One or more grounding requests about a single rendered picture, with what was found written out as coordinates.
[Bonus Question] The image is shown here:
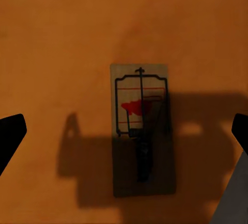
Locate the mousetrap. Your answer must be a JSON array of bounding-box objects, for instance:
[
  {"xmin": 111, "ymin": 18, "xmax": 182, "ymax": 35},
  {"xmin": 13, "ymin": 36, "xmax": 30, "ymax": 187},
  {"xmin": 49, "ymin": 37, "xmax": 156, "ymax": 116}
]
[{"xmin": 110, "ymin": 63, "xmax": 177, "ymax": 198}]

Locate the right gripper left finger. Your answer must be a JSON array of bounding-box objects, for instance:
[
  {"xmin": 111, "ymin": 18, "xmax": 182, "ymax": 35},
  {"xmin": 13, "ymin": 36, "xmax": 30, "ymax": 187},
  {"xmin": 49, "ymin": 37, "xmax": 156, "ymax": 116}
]
[{"xmin": 0, "ymin": 114, "xmax": 27, "ymax": 175}]

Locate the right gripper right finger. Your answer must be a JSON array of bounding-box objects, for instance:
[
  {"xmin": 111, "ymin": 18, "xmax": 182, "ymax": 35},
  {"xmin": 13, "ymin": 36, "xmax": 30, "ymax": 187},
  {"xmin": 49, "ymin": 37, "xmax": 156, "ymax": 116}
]
[{"xmin": 231, "ymin": 113, "xmax": 248, "ymax": 154}]

